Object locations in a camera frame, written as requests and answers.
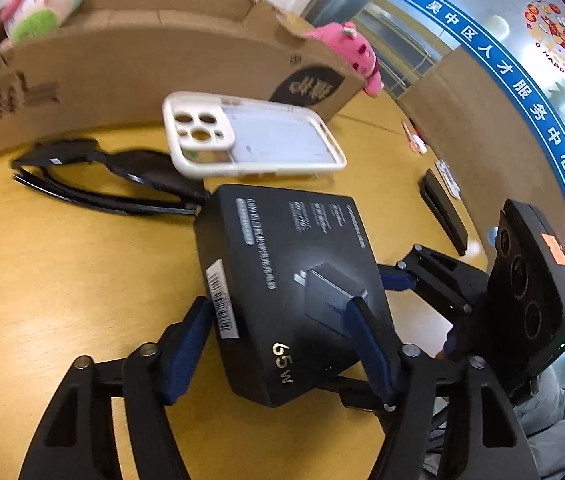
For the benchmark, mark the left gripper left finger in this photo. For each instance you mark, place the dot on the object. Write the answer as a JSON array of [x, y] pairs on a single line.
[[75, 437]]

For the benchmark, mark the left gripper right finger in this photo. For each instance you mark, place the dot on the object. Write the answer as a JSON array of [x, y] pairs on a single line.
[[482, 438]]

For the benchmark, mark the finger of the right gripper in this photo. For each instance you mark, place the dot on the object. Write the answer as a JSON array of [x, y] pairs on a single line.
[[396, 279], [427, 266]]

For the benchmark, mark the black 65W charger box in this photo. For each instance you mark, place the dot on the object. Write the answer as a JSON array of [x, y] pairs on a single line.
[[280, 266]]

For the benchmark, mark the white clear phone case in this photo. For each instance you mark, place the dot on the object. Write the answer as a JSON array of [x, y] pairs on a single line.
[[212, 136]]

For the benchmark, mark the black sunglasses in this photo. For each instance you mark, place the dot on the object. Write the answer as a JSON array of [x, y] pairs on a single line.
[[144, 168]]

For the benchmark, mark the black flat rectangular object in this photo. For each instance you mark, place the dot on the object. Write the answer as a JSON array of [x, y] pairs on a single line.
[[436, 199]]

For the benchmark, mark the pink white pen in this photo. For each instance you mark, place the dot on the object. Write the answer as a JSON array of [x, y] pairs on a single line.
[[416, 144]]

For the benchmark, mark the pink strawberry bear plush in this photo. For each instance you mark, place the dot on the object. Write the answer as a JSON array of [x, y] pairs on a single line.
[[355, 49]]

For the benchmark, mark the brown cardboard box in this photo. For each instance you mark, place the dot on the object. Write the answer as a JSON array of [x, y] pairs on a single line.
[[113, 62]]

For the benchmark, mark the pink pig plush toy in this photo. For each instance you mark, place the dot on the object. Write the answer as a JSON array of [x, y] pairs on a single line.
[[23, 19]]

